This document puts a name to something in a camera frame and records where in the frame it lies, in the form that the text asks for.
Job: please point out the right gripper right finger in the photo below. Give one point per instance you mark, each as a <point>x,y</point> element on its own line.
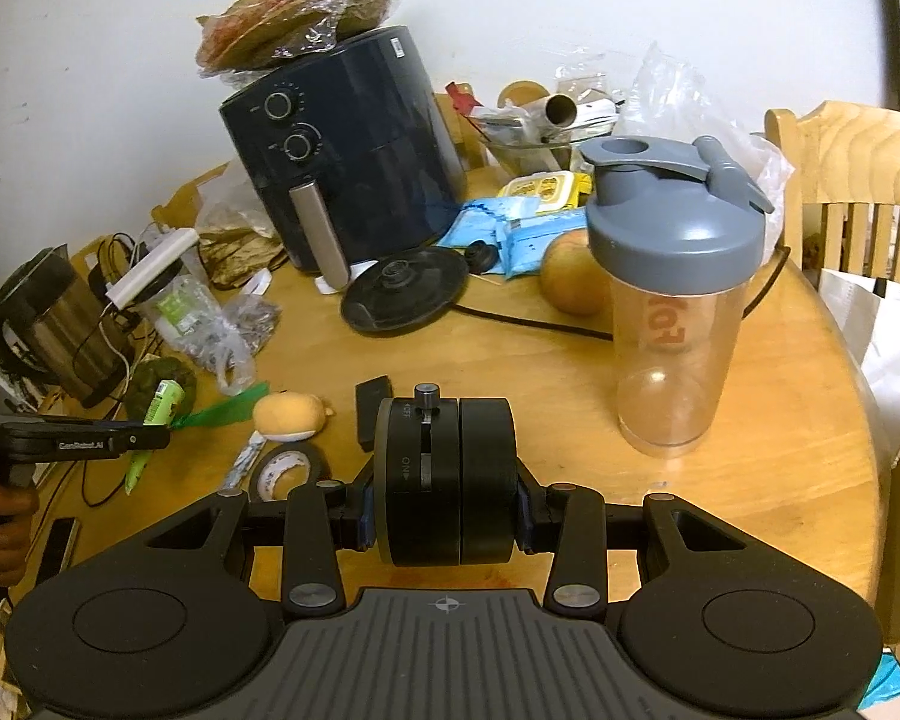
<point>569,523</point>

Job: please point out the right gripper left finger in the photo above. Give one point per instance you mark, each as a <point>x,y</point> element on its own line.
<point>320,520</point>

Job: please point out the marble pattern stick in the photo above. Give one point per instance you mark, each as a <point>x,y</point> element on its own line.
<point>242,465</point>

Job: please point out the black electrical tape roll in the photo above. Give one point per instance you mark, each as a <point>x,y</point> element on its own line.
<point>287,467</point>

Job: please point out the black caster wheel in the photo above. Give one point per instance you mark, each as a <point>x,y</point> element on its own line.
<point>444,479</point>

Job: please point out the green tube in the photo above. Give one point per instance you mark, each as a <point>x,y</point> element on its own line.
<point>168,397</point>

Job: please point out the black rectangular block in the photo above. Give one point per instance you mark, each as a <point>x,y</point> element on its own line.
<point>369,395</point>

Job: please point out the person left hand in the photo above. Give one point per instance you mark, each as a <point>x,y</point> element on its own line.
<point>17,510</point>

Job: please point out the black smartphone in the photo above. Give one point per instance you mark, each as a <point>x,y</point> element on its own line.
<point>59,548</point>

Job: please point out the steel electric kettle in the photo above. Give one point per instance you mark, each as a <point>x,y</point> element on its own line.
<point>54,330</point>

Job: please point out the white power bank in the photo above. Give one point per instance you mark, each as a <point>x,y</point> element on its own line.
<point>170,248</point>

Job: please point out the plastic bag of seeds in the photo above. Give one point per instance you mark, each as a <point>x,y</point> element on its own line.
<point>245,324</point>

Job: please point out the brown paper bag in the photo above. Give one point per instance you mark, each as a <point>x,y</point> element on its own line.
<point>231,260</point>

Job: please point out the black kettle base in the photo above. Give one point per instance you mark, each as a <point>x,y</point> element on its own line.
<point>404,292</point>

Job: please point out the yellow onion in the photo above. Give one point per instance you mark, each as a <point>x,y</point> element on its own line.
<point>571,279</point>

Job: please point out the clear plastic bag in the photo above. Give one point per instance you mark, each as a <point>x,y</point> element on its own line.
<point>229,203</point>

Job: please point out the small black knob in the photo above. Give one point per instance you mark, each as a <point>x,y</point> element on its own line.
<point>481,257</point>

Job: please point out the clear shaker bottle grey lid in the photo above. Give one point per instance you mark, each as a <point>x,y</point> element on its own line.
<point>679,228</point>

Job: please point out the blue wet wipes pack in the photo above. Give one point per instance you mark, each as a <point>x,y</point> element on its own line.
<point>486,220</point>

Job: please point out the yellow wet wipes pack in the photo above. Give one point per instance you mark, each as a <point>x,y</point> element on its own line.
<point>555,190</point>

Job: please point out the black air fryer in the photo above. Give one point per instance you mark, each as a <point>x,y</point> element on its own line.
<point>361,123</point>

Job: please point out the glass bowl with packets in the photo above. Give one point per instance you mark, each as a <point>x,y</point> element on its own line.
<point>521,149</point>

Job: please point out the foil roll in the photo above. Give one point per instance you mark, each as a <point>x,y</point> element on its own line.
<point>550,114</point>

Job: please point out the white plastic bag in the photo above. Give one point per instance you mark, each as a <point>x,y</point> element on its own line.
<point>669,99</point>

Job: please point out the wooden chair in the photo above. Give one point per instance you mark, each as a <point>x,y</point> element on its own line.
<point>842,203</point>

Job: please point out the bagged flatbreads on fryer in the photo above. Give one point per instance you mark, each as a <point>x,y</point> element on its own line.
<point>256,35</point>

